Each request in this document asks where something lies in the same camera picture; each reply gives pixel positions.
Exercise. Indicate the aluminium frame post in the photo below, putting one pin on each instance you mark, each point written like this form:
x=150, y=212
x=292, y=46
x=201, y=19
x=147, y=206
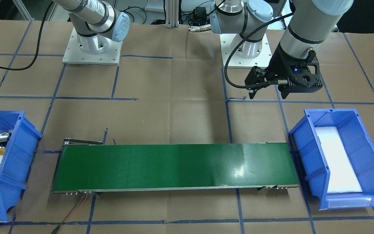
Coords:
x=172, y=12

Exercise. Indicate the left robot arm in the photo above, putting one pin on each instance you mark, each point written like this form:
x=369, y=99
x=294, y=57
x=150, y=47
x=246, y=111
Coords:
x=311, y=23

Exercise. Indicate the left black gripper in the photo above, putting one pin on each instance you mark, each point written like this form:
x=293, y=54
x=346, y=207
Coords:
x=278, y=62

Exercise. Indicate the yellow push button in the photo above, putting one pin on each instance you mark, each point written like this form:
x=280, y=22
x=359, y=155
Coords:
x=4, y=138

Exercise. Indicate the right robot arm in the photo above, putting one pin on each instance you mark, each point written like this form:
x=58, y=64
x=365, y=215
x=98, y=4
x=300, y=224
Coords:
x=33, y=77

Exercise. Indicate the blue bin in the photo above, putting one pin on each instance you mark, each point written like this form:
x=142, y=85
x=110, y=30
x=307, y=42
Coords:
x=358, y=146
x=16, y=160

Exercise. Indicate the green conveyor belt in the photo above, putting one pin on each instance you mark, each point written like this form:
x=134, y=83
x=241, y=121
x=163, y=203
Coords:
x=107, y=168

